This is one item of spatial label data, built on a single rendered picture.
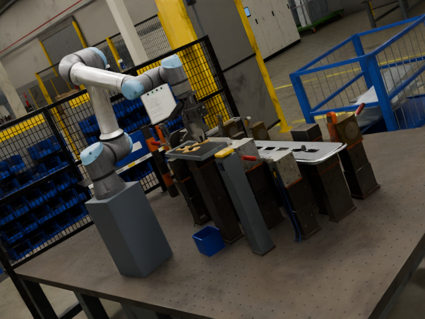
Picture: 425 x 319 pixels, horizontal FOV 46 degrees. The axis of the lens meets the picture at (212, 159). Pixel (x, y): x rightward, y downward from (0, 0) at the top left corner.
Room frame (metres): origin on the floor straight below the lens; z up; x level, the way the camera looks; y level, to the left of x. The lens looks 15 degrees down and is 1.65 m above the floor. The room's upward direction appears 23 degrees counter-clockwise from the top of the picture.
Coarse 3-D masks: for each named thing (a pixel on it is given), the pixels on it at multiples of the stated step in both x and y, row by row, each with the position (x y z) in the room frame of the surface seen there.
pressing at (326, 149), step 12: (264, 144) 2.33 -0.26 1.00; (276, 144) 2.25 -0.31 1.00; (288, 144) 2.17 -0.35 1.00; (300, 144) 2.10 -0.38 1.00; (312, 144) 2.03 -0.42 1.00; (324, 144) 1.97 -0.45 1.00; (336, 144) 1.91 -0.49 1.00; (264, 156) 2.14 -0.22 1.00; (300, 156) 1.95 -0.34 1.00; (312, 156) 1.89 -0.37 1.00; (324, 156) 1.84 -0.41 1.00
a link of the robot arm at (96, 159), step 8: (96, 144) 2.26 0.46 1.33; (104, 144) 2.28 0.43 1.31; (88, 152) 2.21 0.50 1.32; (96, 152) 2.21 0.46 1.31; (104, 152) 2.24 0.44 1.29; (112, 152) 2.26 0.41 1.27; (88, 160) 2.20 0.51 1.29; (96, 160) 2.20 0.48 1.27; (104, 160) 2.22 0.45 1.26; (112, 160) 2.25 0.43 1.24; (88, 168) 2.21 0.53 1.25; (96, 168) 2.20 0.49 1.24; (104, 168) 2.21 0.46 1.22; (112, 168) 2.24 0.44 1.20; (96, 176) 2.20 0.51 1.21
